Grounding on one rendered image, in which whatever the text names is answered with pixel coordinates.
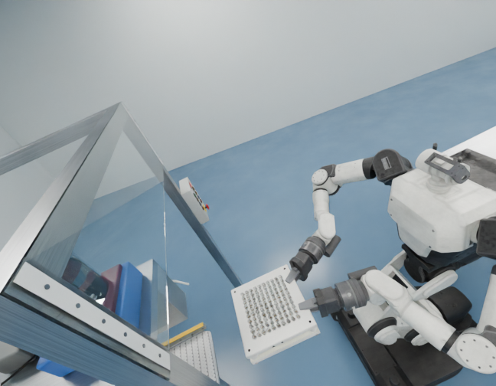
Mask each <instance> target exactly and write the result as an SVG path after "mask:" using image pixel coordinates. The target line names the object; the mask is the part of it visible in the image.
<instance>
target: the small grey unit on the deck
mask: <svg viewBox="0 0 496 386"><path fill-rule="evenodd" d="M33 355H34V354H32V353H30V352H27V351H25V350H22V349H20V348H17V347H14V346H13V345H9V344H7V343H4V342H1V341H0V373H2V374H8V373H10V372H12V371H14V370H16V369H18V368H20V367H22V366H23V365H24V364H25V363H26V362H27V361H28V360H30V359H31V358H32V356H33Z"/></svg>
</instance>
